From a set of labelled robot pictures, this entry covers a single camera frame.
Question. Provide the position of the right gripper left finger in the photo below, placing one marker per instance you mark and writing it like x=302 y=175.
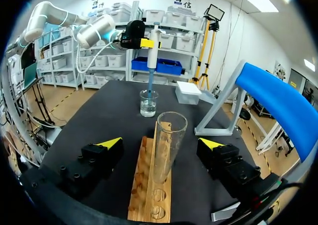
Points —
x=97 y=160

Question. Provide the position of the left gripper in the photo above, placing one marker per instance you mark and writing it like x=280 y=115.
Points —
x=134 y=33

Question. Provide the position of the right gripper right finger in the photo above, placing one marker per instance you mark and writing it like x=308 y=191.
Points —
x=223 y=160

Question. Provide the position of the white pipette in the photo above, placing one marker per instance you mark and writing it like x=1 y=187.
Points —
x=152 y=56

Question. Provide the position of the blue pipette tip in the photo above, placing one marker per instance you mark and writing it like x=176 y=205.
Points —
x=150 y=86

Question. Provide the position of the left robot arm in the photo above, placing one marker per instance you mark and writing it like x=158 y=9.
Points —
x=95 y=30

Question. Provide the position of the glass test tube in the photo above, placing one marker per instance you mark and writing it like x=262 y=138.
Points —
x=169 y=145

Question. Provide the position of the glass beaker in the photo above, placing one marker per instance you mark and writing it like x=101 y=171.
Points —
x=149 y=108

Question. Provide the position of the wooden rack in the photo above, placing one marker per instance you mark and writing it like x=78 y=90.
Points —
x=141 y=185

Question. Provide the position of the white plastic box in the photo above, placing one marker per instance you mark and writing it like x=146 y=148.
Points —
x=187 y=94

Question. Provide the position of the grey stand with blue panel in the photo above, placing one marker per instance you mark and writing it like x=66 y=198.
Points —
x=273 y=98

